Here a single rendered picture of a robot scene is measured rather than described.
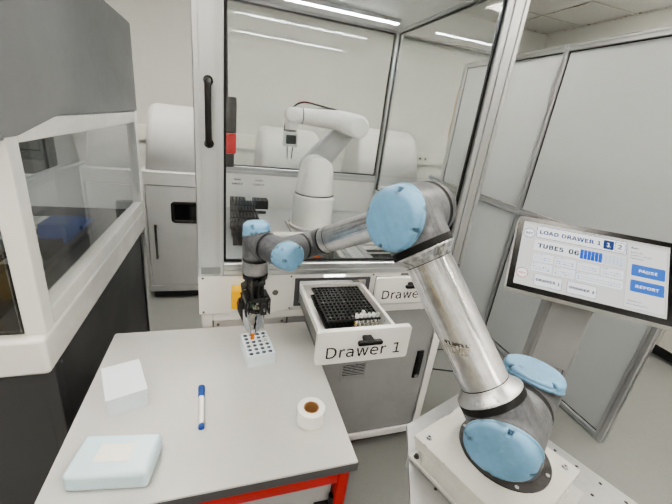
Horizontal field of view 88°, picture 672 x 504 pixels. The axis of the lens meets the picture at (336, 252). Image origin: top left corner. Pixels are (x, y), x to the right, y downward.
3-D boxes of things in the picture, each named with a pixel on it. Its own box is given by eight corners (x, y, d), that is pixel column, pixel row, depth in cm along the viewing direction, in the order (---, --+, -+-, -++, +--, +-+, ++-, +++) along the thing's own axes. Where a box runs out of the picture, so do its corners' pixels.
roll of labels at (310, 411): (306, 435, 83) (308, 423, 82) (290, 416, 88) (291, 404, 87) (329, 422, 88) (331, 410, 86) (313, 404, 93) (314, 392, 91)
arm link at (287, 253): (315, 239, 93) (287, 228, 99) (284, 247, 84) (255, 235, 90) (313, 266, 95) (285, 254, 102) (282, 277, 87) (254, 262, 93)
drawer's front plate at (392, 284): (437, 300, 145) (443, 277, 141) (373, 304, 136) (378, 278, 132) (435, 298, 147) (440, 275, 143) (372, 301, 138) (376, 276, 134)
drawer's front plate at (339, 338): (405, 356, 107) (412, 326, 103) (314, 366, 98) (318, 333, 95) (403, 352, 109) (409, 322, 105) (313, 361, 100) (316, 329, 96)
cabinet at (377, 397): (418, 438, 179) (455, 301, 150) (205, 478, 147) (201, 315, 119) (356, 332, 262) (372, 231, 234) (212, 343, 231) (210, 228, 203)
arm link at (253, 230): (255, 228, 90) (235, 220, 95) (254, 267, 94) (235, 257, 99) (278, 224, 96) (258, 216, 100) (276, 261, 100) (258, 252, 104)
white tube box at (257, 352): (275, 362, 106) (275, 352, 105) (247, 368, 103) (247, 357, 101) (265, 339, 117) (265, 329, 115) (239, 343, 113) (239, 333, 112)
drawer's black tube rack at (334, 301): (377, 334, 114) (380, 317, 111) (325, 338, 108) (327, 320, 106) (354, 300, 133) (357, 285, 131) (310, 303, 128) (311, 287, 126)
